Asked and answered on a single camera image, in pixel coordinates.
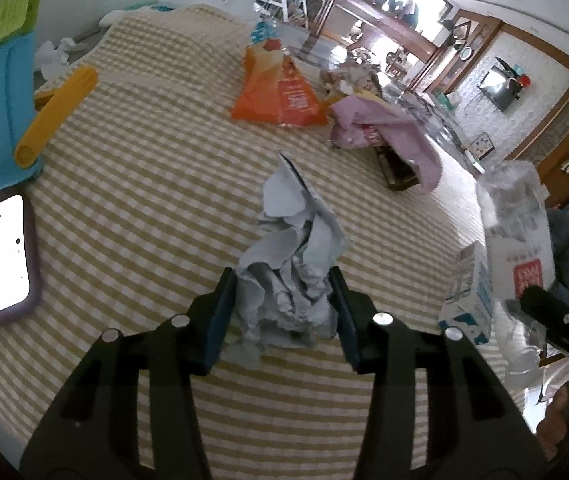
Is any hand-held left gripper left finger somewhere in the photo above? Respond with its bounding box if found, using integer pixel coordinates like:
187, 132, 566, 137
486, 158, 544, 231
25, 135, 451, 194
19, 267, 240, 480

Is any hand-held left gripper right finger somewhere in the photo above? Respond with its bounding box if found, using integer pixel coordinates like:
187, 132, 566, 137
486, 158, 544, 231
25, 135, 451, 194
327, 265, 548, 480

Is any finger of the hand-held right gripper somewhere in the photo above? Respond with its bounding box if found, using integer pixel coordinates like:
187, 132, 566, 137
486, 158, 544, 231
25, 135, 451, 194
519, 285, 569, 378

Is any grey paper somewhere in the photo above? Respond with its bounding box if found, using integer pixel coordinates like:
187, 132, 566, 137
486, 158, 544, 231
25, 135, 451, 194
223, 151, 351, 367

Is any clear plastic bottle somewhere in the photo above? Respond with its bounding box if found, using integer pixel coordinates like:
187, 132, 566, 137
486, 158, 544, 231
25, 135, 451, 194
475, 160, 556, 378

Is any person's right hand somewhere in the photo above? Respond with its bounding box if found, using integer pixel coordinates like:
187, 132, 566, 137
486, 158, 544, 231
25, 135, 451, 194
535, 375, 569, 463

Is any blue white milk carton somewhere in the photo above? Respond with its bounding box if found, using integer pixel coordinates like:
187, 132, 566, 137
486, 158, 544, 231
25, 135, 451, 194
437, 240, 494, 347

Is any small framed picture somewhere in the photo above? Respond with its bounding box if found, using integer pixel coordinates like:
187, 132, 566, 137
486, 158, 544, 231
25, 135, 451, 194
472, 131, 496, 161

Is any pink plastic bag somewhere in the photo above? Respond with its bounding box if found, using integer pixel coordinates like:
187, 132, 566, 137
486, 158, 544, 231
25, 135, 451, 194
327, 95, 444, 194

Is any orange snack bag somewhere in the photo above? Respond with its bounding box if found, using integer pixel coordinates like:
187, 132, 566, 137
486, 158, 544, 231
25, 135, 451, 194
229, 44, 329, 129

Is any yellow plastic tube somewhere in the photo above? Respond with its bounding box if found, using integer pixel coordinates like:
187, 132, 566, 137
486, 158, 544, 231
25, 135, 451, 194
14, 66, 100, 171

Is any blue snack wrapper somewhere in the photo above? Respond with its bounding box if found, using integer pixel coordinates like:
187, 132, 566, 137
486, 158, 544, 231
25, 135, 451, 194
251, 16, 286, 49

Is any wooden bench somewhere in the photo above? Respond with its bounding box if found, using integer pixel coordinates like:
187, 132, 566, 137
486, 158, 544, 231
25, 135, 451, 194
309, 0, 439, 87

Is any white tissue wad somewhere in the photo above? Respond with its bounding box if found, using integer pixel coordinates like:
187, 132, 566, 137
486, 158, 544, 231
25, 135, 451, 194
33, 36, 81, 80

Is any wall television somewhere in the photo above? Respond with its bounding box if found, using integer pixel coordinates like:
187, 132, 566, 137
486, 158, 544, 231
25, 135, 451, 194
479, 56, 524, 112

